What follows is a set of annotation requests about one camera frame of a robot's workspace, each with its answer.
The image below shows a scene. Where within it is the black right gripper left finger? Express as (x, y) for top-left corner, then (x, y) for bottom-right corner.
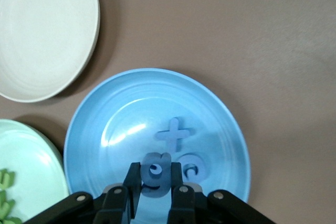
(23, 163), (142, 224)

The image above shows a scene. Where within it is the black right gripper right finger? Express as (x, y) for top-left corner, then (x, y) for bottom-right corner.
(166, 163), (276, 224)

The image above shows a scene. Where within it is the blue foam letter g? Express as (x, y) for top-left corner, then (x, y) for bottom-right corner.
(140, 152), (174, 198)

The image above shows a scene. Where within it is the blue foam letter e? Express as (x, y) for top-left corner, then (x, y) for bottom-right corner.
(180, 152), (207, 183)

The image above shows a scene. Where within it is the blue foam letter x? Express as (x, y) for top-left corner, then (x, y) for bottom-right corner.
(156, 117), (197, 153)

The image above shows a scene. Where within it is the green foam letter P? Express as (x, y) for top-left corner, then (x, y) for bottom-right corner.
(0, 216), (22, 224)

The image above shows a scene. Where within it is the green foam letter u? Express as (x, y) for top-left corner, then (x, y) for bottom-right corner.
(0, 168), (16, 191)

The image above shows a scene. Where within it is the green foam letter N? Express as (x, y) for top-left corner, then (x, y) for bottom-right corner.
(0, 190), (16, 216)

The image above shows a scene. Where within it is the blue round plate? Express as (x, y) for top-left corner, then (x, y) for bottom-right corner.
(64, 68), (250, 224)

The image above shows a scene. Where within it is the light green round plate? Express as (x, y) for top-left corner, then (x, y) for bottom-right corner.
(0, 119), (70, 224)

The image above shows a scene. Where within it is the beige round plate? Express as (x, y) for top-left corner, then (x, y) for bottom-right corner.
(0, 0), (101, 103)

